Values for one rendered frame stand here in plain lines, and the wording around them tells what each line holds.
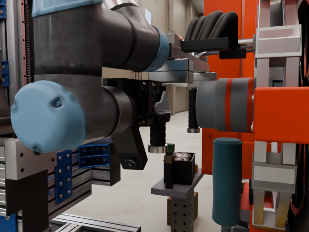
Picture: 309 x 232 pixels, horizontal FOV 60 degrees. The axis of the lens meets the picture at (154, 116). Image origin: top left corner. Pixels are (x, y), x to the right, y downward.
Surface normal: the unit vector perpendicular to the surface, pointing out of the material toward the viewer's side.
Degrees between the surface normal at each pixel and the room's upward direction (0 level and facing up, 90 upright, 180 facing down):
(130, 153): 119
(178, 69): 90
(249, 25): 90
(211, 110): 101
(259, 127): 90
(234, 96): 71
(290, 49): 90
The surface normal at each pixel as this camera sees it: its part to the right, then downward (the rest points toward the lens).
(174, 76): -0.37, 0.07
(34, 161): 0.94, 0.03
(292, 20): -0.26, -0.65
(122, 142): -0.28, 0.54
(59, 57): 0.02, 0.08
